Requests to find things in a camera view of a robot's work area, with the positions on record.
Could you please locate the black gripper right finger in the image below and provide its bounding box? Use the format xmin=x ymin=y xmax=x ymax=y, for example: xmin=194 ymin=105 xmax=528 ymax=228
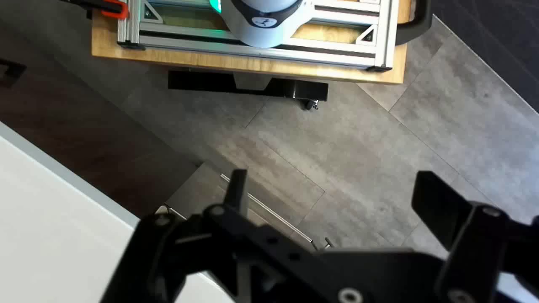
xmin=412 ymin=171 xmax=539 ymax=303

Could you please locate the red clamp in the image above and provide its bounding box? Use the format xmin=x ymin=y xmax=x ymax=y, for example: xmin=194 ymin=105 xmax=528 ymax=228
xmin=83 ymin=0 xmax=130 ymax=23

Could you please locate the aluminium profile frame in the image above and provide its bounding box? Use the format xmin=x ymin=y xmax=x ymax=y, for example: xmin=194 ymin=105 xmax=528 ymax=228
xmin=117 ymin=0 xmax=402 ymax=73

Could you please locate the long silver door handle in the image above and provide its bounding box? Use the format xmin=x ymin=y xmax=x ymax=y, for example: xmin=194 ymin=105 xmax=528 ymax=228
xmin=218 ymin=171 xmax=336 ymax=253

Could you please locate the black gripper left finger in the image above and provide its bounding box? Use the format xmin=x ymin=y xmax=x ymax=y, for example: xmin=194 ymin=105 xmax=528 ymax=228
xmin=100 ymin=169 xmax=267 ymax=303

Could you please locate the wooden robot cart top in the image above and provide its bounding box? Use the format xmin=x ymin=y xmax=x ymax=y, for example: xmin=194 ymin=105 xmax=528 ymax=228
xmin=92 ymin=0 xmax=410 ymax=87

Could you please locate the black cart foot with caster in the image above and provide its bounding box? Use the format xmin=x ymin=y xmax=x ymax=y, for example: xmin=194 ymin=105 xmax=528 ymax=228
xmin=167 ymin=70 xmax=331 ymax=112

